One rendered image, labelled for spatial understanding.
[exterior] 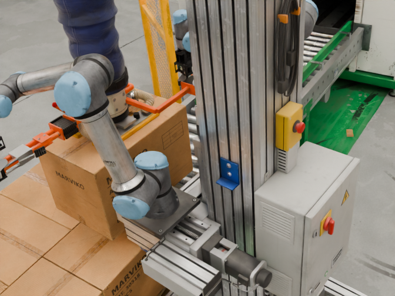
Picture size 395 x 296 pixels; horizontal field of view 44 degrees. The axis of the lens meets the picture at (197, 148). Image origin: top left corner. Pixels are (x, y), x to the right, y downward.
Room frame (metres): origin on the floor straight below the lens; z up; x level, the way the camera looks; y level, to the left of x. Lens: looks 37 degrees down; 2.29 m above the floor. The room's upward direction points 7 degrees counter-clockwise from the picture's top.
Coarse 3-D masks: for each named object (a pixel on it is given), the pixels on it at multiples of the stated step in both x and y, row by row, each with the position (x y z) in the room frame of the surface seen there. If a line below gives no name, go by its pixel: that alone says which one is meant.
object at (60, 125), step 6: (54, 120) 1.74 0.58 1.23; (60, 120) 1.74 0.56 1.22; (66, 120) 1.73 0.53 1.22; (72, 120) 1.73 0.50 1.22; (54, 126) 1.68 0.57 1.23; (60, 126) 1.69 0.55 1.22; (66, 126) 1.68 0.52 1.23; (72, 126) 1.69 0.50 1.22; (60, 132) 1.66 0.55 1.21; (66, 132) 1.67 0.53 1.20; (72, 132) 1.68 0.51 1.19; (60, 138) 1.67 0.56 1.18; (66, 138) 1.66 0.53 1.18
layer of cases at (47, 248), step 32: (0, 192) 2.14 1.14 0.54; (32, 192) 2.11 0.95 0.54; (0, 224) 1.88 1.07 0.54; (32, 224) 1.85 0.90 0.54; (64, 224) 1.82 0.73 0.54; (0, 256) 1.65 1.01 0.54; (32, 256) 1.63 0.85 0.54; (64, 256) 1.61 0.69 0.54; (96, 256) 1.58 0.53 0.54; (128, 256) 1.56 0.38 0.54; (0, 288) 1.46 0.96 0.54; (32, 288) 1.43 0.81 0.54; (64, 288) 1.41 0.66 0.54; (96, 288) 1.39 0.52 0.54; (128, 288) 1.49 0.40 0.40; (160, 288) 1.65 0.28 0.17
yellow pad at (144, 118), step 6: (132, 114) 1.94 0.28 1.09; (138, 114) 1.88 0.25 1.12; (144, 114) 1.92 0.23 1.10; (150, 114) 1.91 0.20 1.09; (156, 114) 1.92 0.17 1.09; (138, 120) 1.87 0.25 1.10; (144, 120) 1.87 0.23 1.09; (150, 120) 1.88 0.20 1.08; (132, 126) 1.82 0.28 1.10; (138, 126) 1.83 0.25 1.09; (120, 132) 1.79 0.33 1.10; (126, 132) 1.79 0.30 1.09; (132, 132) 1.79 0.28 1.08; (126, 138) 1.77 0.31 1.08
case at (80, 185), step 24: (168, 120) 1.89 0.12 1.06; (72, 144) 1.77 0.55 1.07; (144, 144) 1.76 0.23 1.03; (168, 144) 1.88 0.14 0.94; (48, 168) 1.77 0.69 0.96; (72, 168) 1.64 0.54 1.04; (96, 168) 1.58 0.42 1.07; (192, 168) 1.99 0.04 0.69; (72, 192) 1.68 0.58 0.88; (96, 192) 1.55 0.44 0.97; (72, 216) 1.72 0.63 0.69; (96, 216) 1.59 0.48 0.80
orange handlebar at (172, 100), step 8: (128, 88) 1.97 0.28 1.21; (184, 88) 1.91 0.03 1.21; (176, 96) 1.85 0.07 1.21; (136, 104) 1.82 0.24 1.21; (144, 104) 1.81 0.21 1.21; (168, 104) 1.80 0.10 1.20; (152, 112) 1.76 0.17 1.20; (40, 136) 1.64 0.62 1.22; (48, 136) 1.63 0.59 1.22; (56, 136) 1.65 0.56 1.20; (32, 144) 1.61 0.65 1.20; (40, 144) 1.59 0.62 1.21; (48, 144) 1.61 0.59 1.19; (8, 160) 1.52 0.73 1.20; (16, 160) 1.51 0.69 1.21; (8, 168) 1.47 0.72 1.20
